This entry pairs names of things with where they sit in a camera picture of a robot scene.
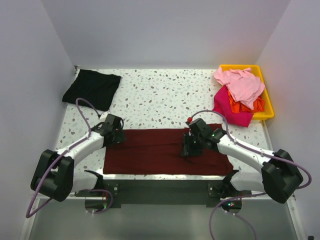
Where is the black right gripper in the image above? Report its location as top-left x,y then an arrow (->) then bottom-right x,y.
180,132 -> 205,157

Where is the black t shirt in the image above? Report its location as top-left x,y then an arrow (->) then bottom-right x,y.
62,69 -> 122,111

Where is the dark red t shirt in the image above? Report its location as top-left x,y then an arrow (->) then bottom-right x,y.
103,128 -> 234,176

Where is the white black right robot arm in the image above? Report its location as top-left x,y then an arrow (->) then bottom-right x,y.
184,118 -> 304,204

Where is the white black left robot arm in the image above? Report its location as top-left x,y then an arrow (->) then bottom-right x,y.
30,113 -> 126,202

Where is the magenta t shirt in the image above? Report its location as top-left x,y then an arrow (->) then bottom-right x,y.
213,86 -> 253,128

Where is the orange t shirt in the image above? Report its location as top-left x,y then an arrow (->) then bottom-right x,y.
226,89 -> 266,115

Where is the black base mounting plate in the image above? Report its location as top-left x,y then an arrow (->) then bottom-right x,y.
74,180 -> 251,210

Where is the pink t shirt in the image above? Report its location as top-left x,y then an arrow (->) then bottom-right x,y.
213,67 -> 265,110

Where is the yellow plastic bin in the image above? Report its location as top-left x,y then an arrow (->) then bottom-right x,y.
220,64 -> 275,121

